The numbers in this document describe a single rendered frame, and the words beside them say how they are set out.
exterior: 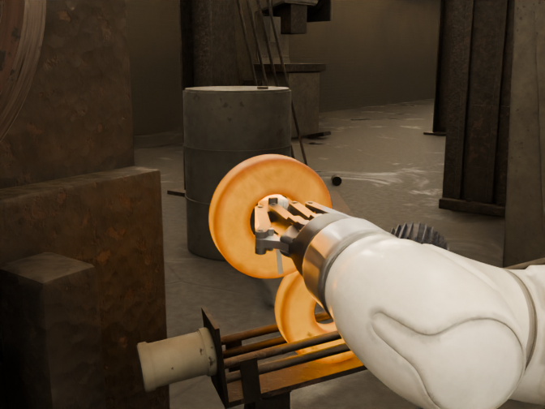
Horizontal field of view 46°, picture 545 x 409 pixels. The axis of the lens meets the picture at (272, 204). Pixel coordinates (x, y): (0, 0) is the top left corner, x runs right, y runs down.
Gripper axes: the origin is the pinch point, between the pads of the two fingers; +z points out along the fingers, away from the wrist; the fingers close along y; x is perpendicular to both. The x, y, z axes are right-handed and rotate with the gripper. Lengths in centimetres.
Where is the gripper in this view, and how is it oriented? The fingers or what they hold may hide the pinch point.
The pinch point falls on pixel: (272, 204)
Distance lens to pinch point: 78.4
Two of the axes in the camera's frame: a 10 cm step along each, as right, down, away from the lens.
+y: 9.4, -0.7, 3.2
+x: 0.2, -9.6, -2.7
